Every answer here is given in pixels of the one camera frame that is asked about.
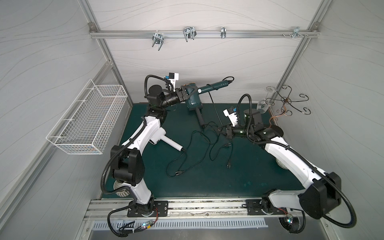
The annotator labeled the green hair dryer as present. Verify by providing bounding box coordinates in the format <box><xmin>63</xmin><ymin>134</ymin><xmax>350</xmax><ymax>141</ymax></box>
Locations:
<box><xmin>182</xmin><ymin>80</ymin><xmax>233</xmax><ymax>111</ymax></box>

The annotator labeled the green hair dryer cord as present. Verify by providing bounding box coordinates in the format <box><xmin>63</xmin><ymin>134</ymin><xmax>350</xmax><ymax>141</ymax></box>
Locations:
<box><xmin>206</xmin><ymin>76</ymin><xmax>235</xmax><ymax>169</ymax></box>

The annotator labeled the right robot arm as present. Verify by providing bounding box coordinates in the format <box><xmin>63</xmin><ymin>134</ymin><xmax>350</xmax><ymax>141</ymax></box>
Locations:
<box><xmin>223</xmin><ymin>106</ymin><xmax>357</xmax><ymax>229</ymax></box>

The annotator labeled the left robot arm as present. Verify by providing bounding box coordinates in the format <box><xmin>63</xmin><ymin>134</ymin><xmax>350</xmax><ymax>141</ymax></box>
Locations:
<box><xmin>100</xmin><ymin>73</ymin><xmax>186</xmax><ymax>210</ymax></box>

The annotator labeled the black hair dryer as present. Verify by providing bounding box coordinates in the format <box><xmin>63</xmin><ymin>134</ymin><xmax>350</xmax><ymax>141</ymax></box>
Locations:
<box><xmin>195</xmin><ymin>107</ymin><xmax>206</xmax><ymax>129</ymax></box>

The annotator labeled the white hair dryer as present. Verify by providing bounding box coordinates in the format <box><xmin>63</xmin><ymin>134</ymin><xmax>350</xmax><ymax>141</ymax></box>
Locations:
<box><xmin>150</xmin><ymin>128</ymin><xmax>184</xmax><ymax>152</ymax></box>

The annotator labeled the clear wine glass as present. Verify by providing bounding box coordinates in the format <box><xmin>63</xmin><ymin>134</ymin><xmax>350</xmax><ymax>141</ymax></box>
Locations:
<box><xmin>257</xmin><ymin>86</ymin><xmax>277</xmax><ymax>114</ymax></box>

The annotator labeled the green table mat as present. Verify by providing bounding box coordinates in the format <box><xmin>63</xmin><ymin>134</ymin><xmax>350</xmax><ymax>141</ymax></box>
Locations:
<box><xmin>143</xmin><ymin>104</ymin><xmax>303</xmax><ymax>198</ymax></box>

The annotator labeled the metal hook clamp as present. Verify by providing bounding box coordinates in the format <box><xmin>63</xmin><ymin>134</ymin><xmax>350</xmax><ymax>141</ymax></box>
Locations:
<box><xmin>152</xmin><ymin>32</ymin><xmax>164</xmax><ymax>51</ymax></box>

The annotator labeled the metal double hook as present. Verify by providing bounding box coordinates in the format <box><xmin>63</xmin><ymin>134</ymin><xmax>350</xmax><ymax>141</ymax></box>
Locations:
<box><xmin>183</xmin><ymin>27</ymin><xmax>197</xmax><ymax>42</ymax></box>

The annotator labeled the small metal hook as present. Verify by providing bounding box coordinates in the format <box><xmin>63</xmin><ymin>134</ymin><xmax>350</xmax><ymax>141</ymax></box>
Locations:
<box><xmin>221</xmin><ymin>27</ymin><xmax>227</xmax><ymax>39</ymax></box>

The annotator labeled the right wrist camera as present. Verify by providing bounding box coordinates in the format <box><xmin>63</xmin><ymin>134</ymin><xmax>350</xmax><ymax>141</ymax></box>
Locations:
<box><xmin>223</xmin><ymin>107</ymin><xmax>238</xmax><ymax>127</ymax></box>

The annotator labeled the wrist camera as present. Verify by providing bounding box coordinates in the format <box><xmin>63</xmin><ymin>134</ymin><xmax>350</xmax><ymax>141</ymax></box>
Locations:
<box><xmin>165</xmin><ymin>73</ymin><xmax>179</xmax><ymax>88</ymax></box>
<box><xmin>223</xmin><ymin>107</ymin><xmax>238</xmax><ymax>127</ymax></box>

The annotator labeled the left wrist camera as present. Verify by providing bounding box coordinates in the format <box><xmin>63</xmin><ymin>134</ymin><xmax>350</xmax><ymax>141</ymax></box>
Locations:
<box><xmin>165</xmin><ymin>73</ymin><xmax>179</xmax><ymax>88</ymax></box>

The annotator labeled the black hair dryer cord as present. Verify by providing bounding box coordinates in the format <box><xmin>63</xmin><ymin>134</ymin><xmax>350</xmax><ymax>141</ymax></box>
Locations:
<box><xmin>203</xmin><ymin>121</ymin><xmax>229</xmax><ymax>161</ymax></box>

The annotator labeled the copper wire glass rack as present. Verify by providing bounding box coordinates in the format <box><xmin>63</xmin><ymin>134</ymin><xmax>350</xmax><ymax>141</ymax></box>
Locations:
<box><xmin>265</xmin><ymin>85</ymin><xmax>312</xmax><ymax>127</ymax></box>

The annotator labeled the white hair dryer cord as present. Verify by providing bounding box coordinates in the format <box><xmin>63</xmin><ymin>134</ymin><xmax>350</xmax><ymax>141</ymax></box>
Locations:
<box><xmin>165</xmin><ymin>131</ymin><xmax>212</xmax><ymax>178</ymax></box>

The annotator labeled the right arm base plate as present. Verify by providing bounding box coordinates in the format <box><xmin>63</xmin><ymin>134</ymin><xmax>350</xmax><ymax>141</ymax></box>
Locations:
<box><xmin>242</xmin><ymin>198</ymin><xmax>288</xmax><ymax>216</ymax></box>

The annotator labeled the white slotted cable duct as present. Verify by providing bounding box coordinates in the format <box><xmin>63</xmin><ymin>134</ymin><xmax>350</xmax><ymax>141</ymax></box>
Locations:
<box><xmin>92</xmin><ymin>218</ymin><xmax>269</xmax><ymax>231</ymax></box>

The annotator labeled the white wire basket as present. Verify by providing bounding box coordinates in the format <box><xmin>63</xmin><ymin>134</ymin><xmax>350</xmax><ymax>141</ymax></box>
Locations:
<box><xmin>46</xmin><ymin>79</ymin><xmax>128</xmax><ymax>155</ymax></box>

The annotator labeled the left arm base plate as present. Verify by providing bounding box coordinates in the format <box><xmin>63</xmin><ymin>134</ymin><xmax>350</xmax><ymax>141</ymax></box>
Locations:
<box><xmin>127</xmin><ymin>200</ymin><xmax>169</xmax><ymax>218</ymax></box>

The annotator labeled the horizontal aluminium rail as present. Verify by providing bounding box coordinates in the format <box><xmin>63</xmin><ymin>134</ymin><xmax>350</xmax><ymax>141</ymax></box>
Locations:
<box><xmin>90</xmin><ymin>29</ymin><xmax>321</xmax><ymax>39</ymax></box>

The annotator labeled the right metal hook bracket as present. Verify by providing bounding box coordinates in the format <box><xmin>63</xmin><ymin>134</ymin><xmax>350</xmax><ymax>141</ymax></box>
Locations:
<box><xmin>282</xmin><ymin>27</ymin><xmax>309</xmax><ymax>39</ymax></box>

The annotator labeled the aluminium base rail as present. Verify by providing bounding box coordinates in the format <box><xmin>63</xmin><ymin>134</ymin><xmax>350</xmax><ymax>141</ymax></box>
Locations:
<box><xmin>83</xmin><ymin>196</ymin><xmax>331</xmax><ymax>221</ymax></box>

